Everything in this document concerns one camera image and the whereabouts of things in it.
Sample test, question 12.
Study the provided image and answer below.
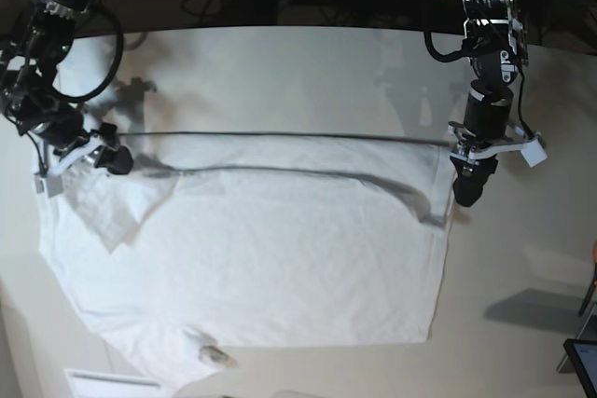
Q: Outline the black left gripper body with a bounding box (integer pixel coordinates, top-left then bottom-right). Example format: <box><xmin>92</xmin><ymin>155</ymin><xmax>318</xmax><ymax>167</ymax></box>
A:
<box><xmin>447</xmin><ymin>121</ymin><xmax>500</xmax><ymax>180</ymax></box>

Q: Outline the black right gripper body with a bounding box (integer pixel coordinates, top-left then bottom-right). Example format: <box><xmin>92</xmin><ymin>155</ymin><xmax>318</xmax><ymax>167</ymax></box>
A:
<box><xmin>76</xmin><ymin>122</ymin><xmax>119</xmax><ymax>170</ymax></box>

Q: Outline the white T-shirt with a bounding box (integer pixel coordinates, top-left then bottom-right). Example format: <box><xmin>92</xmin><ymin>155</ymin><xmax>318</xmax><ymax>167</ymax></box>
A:
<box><xmin>37</xmin><ymin>135</ymin><xmax>453</xmax><ymax>391</ymax></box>

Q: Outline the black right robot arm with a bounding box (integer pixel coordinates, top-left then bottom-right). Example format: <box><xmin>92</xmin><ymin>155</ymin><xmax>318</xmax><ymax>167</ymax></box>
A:
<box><xmin>1</xmin><ymin>0</ymin><xmax>133</xmax><ymax>178</ymax></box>

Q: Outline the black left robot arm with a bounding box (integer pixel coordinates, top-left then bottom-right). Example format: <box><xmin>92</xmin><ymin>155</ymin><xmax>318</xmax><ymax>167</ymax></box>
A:
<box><xmin>422</xmin><ymin>0</ymin><xmax>528</xmax><ymax>207</ymax></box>

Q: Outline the tablet screen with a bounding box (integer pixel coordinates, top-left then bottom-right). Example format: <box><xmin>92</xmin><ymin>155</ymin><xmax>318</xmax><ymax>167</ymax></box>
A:
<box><xmin>563</xmin><ymin>338</ymin><xmax>596</xmax><ymax>398</ymax></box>

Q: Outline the white paper sheet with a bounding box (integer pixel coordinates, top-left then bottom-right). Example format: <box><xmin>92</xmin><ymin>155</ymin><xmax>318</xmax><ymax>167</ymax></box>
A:
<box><xmin>64</xmin><ymin>369</ymin><xmax>174</xmax><ymax>398</ymax></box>

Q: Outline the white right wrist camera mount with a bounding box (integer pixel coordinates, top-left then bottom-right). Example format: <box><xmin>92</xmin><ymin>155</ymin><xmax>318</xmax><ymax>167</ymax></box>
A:
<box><xmin>34</xmin><ymin>141</ymin><xmax>92</xmax><ymax>198</ymax></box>

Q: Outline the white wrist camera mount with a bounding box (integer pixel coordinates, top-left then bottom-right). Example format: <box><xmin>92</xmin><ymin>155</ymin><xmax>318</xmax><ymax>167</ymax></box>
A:
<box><xmin>474</xmin><ymin>121</ymin><xmax>548</xmax><ymax>168</ymax></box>
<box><xmin>34</xmin><ymin>141</ymin><xmax>92</xmax><ymax>198</ymax></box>

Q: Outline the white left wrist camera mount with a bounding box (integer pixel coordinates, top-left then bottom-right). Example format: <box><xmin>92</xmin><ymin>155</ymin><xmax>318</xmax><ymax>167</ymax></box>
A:
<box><xmin>474</xmin><ymin>121</ymin><xmax>548</xmax><ymax>168</ymax></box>

